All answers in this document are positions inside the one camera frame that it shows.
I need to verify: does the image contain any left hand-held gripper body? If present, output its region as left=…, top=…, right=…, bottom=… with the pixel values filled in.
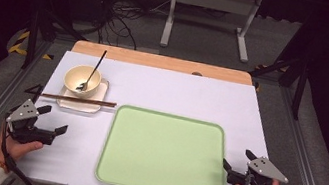
left=1, top=95, right=61, bottom=150

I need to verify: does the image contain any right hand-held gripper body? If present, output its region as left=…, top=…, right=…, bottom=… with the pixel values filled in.
left=226, top=152, right=293, bottom=185

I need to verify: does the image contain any white square plate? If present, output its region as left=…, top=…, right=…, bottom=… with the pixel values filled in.
left=54, top=70, right=111, bottom=117

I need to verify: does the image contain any cream bowl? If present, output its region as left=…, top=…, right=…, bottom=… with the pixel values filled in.
left=61, top=61, right=105, bottom=102

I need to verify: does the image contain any light green tray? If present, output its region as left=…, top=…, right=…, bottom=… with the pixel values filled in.
left=92, top=101, right=238, bottom=185

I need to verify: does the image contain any metal spoon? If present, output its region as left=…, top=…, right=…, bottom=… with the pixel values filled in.
left=75, top=45, right=109, bottom=96

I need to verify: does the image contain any person's left hand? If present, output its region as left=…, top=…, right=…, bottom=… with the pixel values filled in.
left=0, top=127, right=46, bottom=172

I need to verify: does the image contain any black metal stand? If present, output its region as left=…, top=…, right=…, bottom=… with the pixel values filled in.
left=18, top=5, right=92, bottom=80
left=243, top=48, right=311, bottom=122

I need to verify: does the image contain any yellow black hazard tape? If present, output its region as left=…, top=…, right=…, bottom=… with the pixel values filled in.
left=6, top=27, right=58, bottom=62
left=251, top=61, right=289, bottom=97

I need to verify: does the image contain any black triangular bracket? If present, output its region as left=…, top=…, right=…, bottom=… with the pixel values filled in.
left=22, top=82, right=45, bottom=105

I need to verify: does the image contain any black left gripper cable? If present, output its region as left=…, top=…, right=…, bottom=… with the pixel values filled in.
left=0, top=115, right=49, bottom=185

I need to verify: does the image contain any tangle of black floor cables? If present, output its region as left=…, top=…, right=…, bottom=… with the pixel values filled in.
left=84, top=0, right=172, bottom=56

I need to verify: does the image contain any white metal stand frame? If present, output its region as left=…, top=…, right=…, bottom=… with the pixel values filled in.
left=159, top=0, right=264, bottom=65

